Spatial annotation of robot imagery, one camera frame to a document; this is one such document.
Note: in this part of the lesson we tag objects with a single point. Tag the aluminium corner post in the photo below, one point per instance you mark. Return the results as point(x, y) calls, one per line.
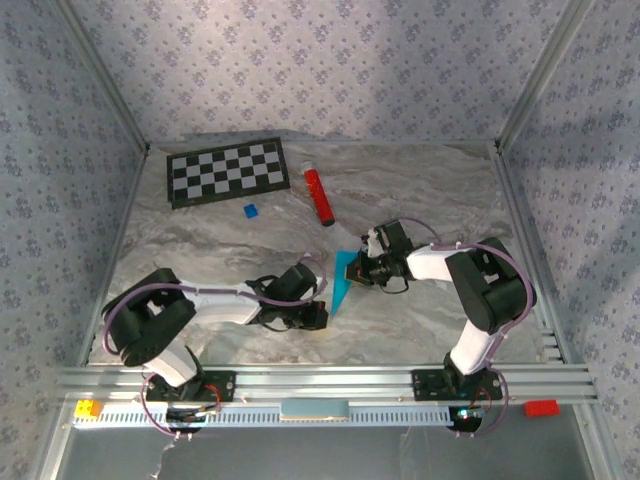
point(542, 75)
point(112, 90)

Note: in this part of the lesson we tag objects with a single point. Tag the red glitter tube silver cap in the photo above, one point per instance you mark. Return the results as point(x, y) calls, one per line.
point(318, 195)

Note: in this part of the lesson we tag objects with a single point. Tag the yellow toy brick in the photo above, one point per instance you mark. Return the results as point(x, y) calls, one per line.
point(87, 410)

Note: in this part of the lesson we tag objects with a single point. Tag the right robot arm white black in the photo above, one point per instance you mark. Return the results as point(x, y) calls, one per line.
point(490, 295)

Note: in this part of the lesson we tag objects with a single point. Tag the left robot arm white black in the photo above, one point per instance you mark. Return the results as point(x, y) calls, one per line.
point(220, 305)

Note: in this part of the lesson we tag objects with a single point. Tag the small blue toy brick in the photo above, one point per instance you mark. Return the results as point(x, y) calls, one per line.
point(251, 211)

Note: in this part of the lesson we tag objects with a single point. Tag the black controller board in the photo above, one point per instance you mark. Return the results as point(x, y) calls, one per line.
point(185, 416)

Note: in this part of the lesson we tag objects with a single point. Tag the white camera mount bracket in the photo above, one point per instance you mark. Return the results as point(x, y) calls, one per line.
point(372, 244)

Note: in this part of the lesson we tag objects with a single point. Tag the red toy brick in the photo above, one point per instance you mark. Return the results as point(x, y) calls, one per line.
point(541, 408)

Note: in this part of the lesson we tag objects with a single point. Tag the aluminium side rail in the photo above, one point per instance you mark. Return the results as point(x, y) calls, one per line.
point(521, 225)
point(115, 255)

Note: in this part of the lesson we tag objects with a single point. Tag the black white checkerboard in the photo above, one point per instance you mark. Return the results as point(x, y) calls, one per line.
point(200, 175)

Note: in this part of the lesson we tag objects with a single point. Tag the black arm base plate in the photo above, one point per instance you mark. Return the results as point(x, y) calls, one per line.
point(425, 387)
point(225, 387)

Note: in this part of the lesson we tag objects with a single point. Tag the aluminium cross rail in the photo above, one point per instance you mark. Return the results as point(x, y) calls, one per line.
point(325, 382)

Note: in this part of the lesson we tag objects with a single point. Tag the controller board with green light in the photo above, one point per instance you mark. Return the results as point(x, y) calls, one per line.
point(465, 420)

